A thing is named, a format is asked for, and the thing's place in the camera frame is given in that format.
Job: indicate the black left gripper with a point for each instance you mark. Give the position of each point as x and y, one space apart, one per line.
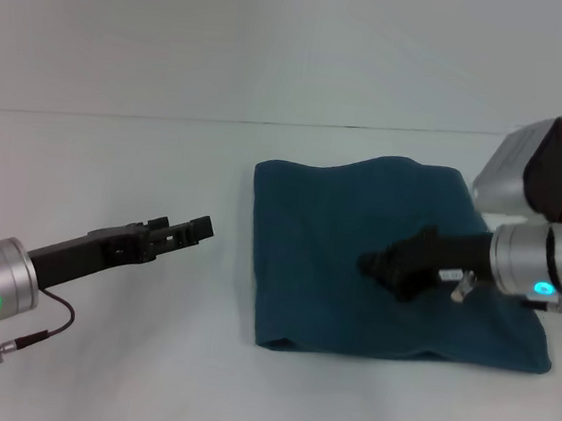
91 251

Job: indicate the teal blue FREE t-shirt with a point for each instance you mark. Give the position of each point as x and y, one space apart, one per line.
329 276

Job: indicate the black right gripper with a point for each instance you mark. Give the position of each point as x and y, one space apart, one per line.
426 261

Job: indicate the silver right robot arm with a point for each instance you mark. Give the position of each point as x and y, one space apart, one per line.
542 258

